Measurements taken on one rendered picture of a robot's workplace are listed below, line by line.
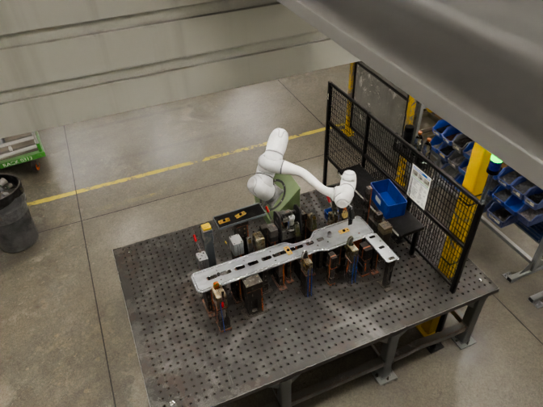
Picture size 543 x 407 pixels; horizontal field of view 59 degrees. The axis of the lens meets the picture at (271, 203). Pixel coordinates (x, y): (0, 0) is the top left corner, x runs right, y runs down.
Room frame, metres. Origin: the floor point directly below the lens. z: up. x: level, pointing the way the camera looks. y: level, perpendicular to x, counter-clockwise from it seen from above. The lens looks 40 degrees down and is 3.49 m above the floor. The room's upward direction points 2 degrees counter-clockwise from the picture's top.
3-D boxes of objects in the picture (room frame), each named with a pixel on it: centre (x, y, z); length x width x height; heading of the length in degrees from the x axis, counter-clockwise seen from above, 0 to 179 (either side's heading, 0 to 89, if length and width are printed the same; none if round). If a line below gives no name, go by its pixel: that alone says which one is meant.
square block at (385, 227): (2.59, -0.84, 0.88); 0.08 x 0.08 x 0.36; 23
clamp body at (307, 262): (2.28, -0.23, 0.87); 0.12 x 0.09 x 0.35; 23
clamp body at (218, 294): (2.01, 0.36, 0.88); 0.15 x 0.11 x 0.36; 23
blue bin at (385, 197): (2.85, -0.90, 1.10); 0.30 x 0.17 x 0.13; 15
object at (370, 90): (4.98, -1.28, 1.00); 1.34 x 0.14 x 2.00; 22
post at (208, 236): (2.53, 0.47, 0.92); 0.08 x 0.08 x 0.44; 23
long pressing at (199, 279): (2.40, -0.09, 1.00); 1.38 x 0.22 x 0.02; 113
